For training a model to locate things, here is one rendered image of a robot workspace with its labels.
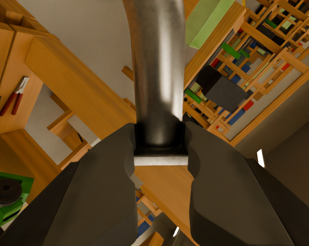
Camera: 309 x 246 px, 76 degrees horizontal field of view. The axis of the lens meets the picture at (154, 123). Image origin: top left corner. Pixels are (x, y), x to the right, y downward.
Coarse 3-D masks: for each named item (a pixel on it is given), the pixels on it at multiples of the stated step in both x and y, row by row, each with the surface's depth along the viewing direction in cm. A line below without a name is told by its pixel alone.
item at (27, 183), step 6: (0, 174) 55; (6, 174) 56; (12, 174) 57; (18, 180) 57; (24, 180) 58; (30, 180) 59; (24, 186) 56; (30, 186) 57; (24, 192) 55; (24, 198) 56
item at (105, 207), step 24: (96, 144) 10; (120, 144) 10; (96, 168) 8; (120, 168) 8; (72, 192) 7; (96, 192) 7; (120, 192) 7; (72, 216) 6; (96, 216) 6; (120, 216) 6; (48, 240) 6; (72, 240) 6; (96, 240) 6; (120, 240) 6
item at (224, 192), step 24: (192, 144) 10; (216, 144) 10; (192, 168) 10; (216, 168) 8; (240, 168) 8; (192, 192) 7; (216, 192) 7; (240, 192) 7; (264, 192) 7; (192, 216) 7; (216, 216) 6; (240, 216) 6; (264, 216) 6; (216, 240) 6; (240, 240) 6; (264, 240) 6; (288, 240) 6
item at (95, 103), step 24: (48, 48) 53; (48, 72) 54; (72, 72) 51; (72, 96) 52; (96, 96) 49; (96, 120) 51; (120, 120) 48; (0, 144) 70; (24, 144) 72; (0, 168) 73; (24, 168) 67; (48, 168) 70; (144, 168) 48; (168, 168) 45; (168, 192) 46
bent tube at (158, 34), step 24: (144, 0) 9; (168, 0) 9; (144, 24) 9; (168, 24) 9; (144, 48) 10; (168, 48) 10; (144, 72) 10; (168, 72) 10; (144, 96) 11; (168, 96) 11; (144, 120) 12; (168, 120) 11; (144, 144) 12; (168, 144) 12
